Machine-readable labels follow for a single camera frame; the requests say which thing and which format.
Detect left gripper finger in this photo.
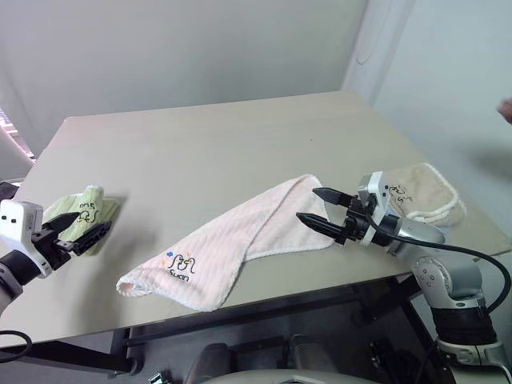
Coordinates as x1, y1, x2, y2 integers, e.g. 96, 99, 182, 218
42, 210, 80, 232
58, 220, 114, 257

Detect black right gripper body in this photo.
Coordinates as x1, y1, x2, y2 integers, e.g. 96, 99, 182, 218
334, 191, 379, 246

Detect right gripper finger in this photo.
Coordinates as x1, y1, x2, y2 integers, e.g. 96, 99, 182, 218
295, 211, 347, 243
311, 186, 358, 208

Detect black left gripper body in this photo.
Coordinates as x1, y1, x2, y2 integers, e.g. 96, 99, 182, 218
30, 227, 75, 271

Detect pink towel with embroidered logo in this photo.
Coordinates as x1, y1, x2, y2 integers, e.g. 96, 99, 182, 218
115, 173, 335, 312

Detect green towel with embroidered logo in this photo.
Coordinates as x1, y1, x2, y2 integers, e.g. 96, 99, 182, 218
42, 184, 121, 257

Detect beige towel with white trim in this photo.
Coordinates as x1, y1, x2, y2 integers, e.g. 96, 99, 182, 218
386, 162, 468, 225

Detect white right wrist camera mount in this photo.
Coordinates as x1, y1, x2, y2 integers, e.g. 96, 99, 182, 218
357, 170, 395, 246

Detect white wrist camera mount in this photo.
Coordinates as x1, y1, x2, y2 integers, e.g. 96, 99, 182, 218
357, 170, 395, 246
0, 199, 51, 278

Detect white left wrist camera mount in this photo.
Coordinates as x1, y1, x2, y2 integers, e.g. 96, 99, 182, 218
0, 199, 51, 278

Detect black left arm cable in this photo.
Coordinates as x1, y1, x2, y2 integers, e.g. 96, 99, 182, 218
0, 330, 33, 363

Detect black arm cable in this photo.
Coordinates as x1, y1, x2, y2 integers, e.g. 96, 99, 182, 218
362, 198, 512, 317
0, 330, 33, 363

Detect black table frame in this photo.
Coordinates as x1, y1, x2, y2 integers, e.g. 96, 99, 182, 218
0, 274, 425, 379

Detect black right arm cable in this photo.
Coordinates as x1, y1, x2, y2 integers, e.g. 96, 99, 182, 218
362, 198, 512, 317

